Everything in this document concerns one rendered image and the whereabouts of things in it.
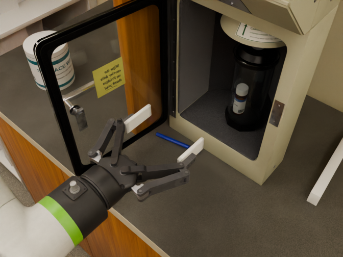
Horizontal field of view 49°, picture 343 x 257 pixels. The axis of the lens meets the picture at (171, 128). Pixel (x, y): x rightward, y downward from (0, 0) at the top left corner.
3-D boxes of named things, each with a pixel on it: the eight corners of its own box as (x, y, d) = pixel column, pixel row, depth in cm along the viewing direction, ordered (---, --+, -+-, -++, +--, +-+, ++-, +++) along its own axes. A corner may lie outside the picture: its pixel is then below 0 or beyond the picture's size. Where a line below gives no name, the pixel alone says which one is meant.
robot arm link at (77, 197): (54, 218, 66) (88, 251, 62) (37, 180, 57) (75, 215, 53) (80, 196, 69) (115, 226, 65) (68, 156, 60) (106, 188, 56)
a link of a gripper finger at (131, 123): (127, 134, 74) (124, 132, 75) (151, 115, 78) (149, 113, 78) (126, 123, 72) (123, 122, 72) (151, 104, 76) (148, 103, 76)
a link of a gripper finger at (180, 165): (120, 165, 65) (120, 172, 64) (184, 159, 66) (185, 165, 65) (122, 178, 68) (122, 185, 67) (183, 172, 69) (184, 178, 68)
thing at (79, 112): (89, 128, 83) (84, 109, 78) (80, 133, 82) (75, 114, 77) (84, 123, 84) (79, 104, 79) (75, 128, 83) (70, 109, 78)
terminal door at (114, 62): (168, 120, 107) (167, -14, 77) (76, 179, 93) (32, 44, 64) (166, 118, 107) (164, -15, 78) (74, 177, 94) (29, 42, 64)
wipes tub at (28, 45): (58, 61, 133) (48, 25, 122) (82, 77, 127) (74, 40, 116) (27, 80, 126) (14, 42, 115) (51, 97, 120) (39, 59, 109)
